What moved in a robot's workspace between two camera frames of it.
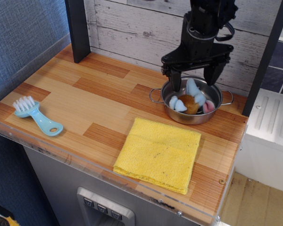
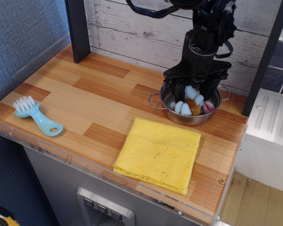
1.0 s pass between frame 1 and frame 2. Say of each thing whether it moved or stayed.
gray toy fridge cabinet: stayed
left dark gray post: stayed
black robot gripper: moved
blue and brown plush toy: stayed
